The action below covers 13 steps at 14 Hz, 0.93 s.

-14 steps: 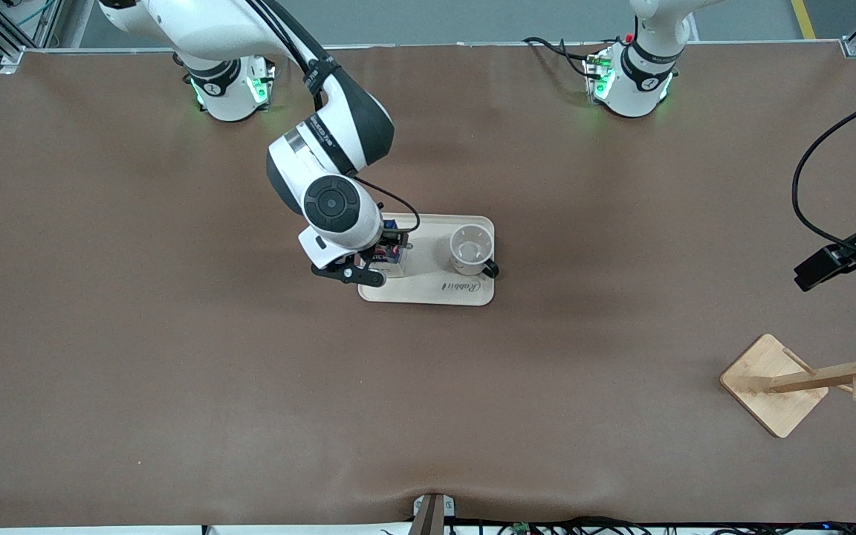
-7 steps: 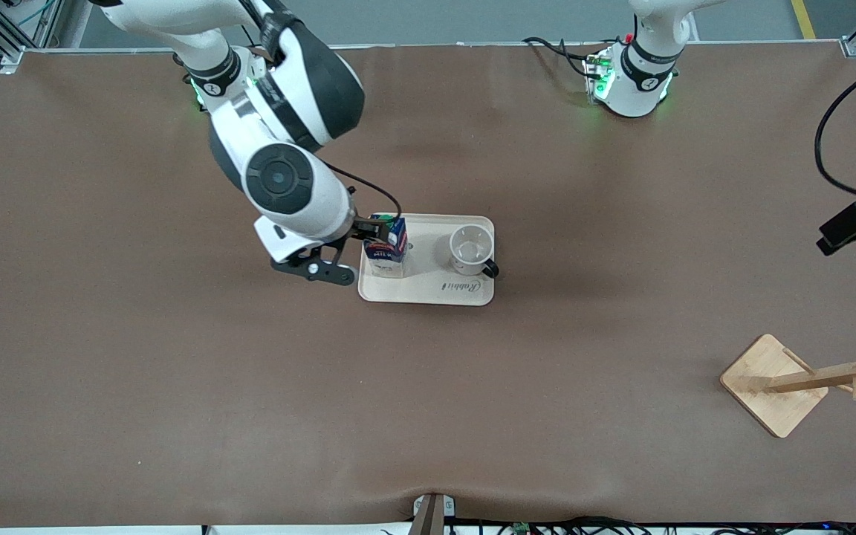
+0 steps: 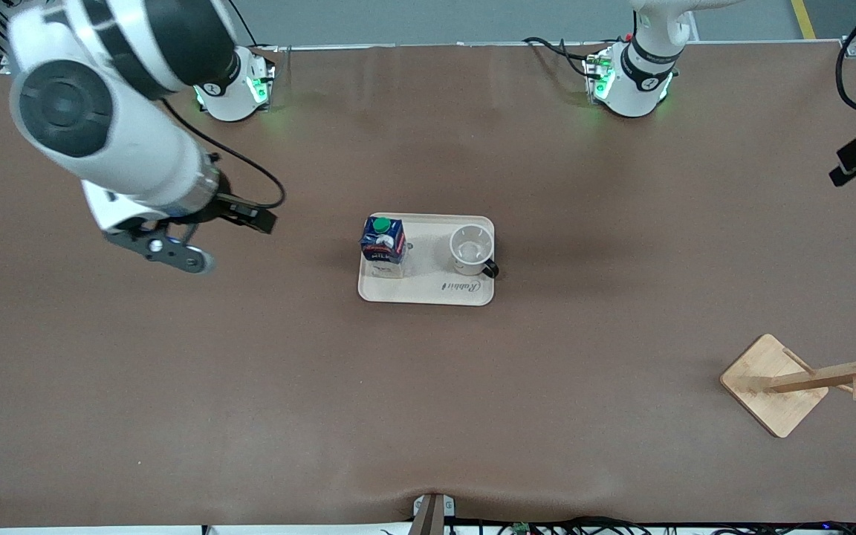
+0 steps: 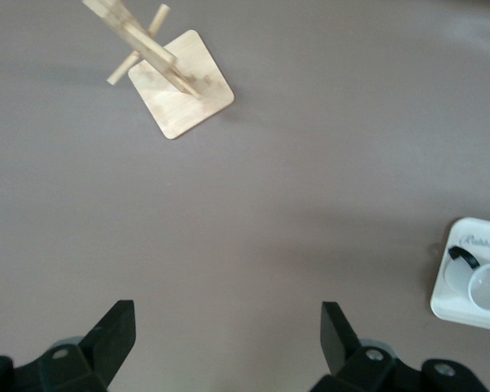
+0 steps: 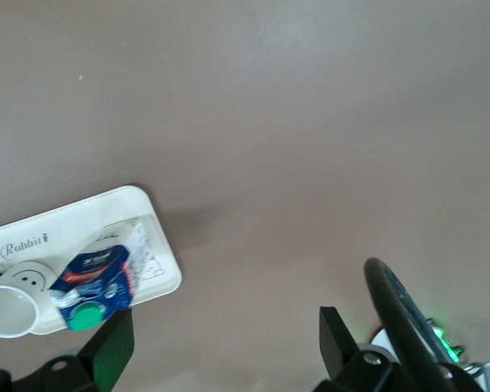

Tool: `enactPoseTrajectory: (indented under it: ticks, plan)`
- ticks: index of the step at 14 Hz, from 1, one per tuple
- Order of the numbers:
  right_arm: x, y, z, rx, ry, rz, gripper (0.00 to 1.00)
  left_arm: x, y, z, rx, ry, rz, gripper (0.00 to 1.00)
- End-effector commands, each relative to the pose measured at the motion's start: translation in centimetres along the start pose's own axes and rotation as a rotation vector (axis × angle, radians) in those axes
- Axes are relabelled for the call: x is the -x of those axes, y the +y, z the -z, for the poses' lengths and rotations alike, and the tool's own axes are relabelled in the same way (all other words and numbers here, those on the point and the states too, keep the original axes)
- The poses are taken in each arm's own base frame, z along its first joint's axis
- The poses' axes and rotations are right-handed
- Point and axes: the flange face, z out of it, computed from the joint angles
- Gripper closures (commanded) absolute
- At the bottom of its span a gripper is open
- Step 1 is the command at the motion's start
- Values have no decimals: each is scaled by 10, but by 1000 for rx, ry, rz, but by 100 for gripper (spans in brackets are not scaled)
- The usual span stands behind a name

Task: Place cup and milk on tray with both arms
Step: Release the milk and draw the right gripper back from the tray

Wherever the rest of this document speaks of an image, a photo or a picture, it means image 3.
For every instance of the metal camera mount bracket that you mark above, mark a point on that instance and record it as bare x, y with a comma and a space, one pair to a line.
432, 513

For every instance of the wooden mug rack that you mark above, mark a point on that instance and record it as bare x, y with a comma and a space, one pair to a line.
770, 383

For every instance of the blue milk carton green cap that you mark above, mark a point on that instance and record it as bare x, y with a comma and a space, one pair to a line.
383, 249

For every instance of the cream tray with bear print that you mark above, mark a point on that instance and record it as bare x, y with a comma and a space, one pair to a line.
428, 290

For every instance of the small green circuit board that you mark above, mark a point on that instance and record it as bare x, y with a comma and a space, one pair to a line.
521, 528

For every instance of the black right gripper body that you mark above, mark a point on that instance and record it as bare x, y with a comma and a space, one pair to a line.
229, 207

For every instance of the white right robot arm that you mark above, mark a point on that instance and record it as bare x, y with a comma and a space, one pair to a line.
123, 148

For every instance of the brown table cover sheet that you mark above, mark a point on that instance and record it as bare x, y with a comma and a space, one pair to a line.
428, 409

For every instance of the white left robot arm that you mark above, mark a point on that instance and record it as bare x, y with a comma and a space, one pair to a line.
636, 89

